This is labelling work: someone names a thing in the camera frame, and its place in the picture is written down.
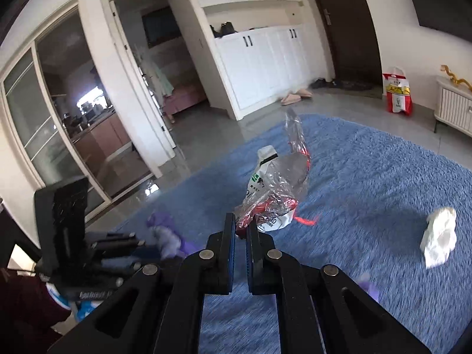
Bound white crumpled tissue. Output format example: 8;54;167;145
419;207;458;270

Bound wall-mounted black television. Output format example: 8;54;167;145
399;0;472;42

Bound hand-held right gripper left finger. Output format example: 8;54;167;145
47;212;237;354

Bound pink bed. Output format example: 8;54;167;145
162;82;208;116

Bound purple plastic wrapper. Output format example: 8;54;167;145
147;211;187;259
359;272;381;304

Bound person's left forearm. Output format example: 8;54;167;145
0;267;71;354

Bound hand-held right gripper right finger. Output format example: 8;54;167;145
245;224;433;354

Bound clear plastic wrapper red trim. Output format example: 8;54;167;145
235;108;320;240

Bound hanging light clothes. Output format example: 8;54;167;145
138;46;175;97

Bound white crumpled paper packet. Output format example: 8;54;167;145
246;146;297;234

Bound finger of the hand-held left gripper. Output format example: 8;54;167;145
89;255;143;278
86;231;147;252

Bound black handbag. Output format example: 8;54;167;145
210;22;237;38

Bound long gold dragon figurine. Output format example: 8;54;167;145
440;64;472;91

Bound dark shoes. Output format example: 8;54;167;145
310;78;342;89

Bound dark brown entrance door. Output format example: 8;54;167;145
302;0;383;86

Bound dark framed wall picture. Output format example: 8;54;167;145
142;7;182;47

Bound white television stand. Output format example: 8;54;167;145
434;76;472;138

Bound sliding glass door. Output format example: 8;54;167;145
0;4;113;222

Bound red and white shopping bag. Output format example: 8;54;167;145
382;67;413;116

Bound white shoe cabinet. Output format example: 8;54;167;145
178;0;315;121

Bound blue shaggy rug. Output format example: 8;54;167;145
114;114;472;354

